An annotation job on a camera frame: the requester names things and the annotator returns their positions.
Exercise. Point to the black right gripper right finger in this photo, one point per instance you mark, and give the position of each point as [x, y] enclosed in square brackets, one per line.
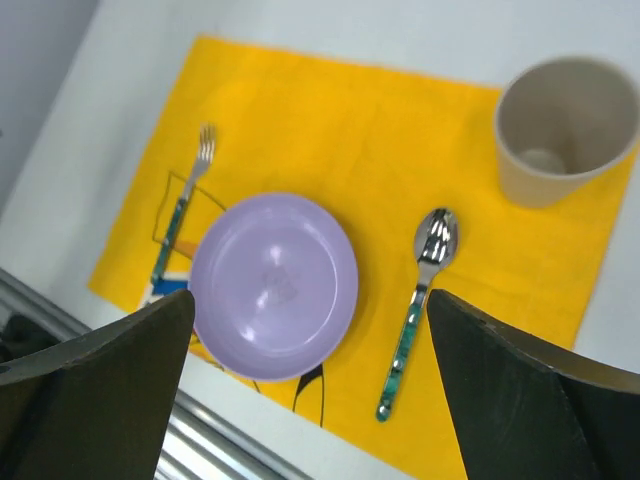
[524, 408]

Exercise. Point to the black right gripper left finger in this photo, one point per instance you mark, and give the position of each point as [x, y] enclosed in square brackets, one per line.
[97, 406]

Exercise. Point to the spoon with teal handle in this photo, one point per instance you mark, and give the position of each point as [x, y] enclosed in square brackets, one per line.
[435, 245]

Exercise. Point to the lilac plastic plate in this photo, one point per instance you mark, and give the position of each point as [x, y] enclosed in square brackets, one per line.
[275, 282]

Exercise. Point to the yellow cartoon placemat cloth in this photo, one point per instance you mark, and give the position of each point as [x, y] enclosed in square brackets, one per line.
[378, 149]

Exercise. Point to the beige paper cup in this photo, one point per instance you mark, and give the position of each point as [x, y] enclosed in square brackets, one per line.
[560, 124]

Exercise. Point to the fork with teal handle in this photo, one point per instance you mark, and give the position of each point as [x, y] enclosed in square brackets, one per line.
[202, 163]

